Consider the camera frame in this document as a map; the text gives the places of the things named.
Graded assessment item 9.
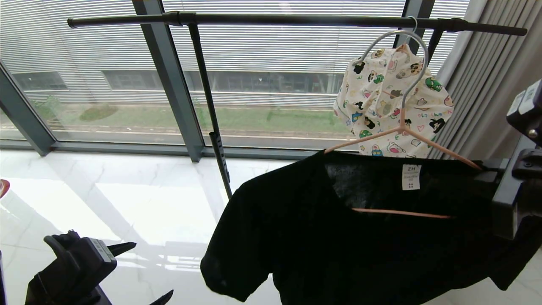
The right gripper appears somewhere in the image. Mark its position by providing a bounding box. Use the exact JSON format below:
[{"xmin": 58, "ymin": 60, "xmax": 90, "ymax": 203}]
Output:
[{"xmin": 490, "ymin": 146, "xmax": 542, "ymax": 241}]

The black garment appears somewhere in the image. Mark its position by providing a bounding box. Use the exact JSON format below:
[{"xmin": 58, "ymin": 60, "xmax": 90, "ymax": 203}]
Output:
[{"xmin": 200, "ymin": 149, "xmax": 542, "ymax": 305}]

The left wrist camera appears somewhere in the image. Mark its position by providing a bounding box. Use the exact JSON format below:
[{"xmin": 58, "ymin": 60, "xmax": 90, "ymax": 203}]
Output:
[{"xmin": 64, "ymin": 236, "xmax": 118, "ymax": 293}]

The window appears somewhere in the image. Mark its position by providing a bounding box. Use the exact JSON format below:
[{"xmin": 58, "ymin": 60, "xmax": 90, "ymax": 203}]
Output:
[{"xmin": 0, "ymin": 0, "xmax": 470, "ymax": 164}]

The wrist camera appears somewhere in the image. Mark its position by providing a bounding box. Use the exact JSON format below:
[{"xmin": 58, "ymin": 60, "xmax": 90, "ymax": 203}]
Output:
[
  {"xmin": 64, "ymin": 236, "xmax": 118, "ymax": 293},
  {"xmin": 505, "ymin": 78, "xmax": 542, "ymax": 147}
]

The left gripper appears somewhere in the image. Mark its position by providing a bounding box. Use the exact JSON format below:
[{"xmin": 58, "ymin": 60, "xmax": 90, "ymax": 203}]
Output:
[{"xmin": 25, "ymin": 241, "xmax": 174, "ymax": 305}]

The pink clothes hanger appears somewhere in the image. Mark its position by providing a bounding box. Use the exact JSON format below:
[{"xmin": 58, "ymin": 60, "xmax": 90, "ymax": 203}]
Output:
[
  {"xmin": 404, "ymin": 16, "xmax": 419, "ymax": 46},
  {"xmin": 323, "ymin": 30, "xmax": 484, "ymax": 220}
]

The black clothes rack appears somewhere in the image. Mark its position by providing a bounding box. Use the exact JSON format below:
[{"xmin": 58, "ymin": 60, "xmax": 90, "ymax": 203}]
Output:
[{"xmin": 67, "ymin": 12, "xmax": 528, "ymax": 200}]

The cream printed garment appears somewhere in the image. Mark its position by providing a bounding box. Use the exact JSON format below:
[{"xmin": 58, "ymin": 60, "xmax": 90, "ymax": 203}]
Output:
[{"xmin": 334, "ymin": 44, "xmax": 454, "ymax": 159}]

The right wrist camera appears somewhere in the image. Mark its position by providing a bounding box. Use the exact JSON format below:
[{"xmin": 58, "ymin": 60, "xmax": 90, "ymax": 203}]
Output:
[{"xmin": 505, "ymin": 78, "xmax": 542, "ymax": 147}]

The beige curtain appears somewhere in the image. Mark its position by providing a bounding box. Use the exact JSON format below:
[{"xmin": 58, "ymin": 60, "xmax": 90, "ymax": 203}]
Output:
[{"xmin": 428, "ymin": 0, "xmax": 542, "ymax": 161}]

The black cable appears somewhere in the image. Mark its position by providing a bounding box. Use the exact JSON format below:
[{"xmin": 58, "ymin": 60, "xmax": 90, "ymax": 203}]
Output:
[{"xmin": 43, "ymin": 231, "xmax": 83, "ymax": 276}]

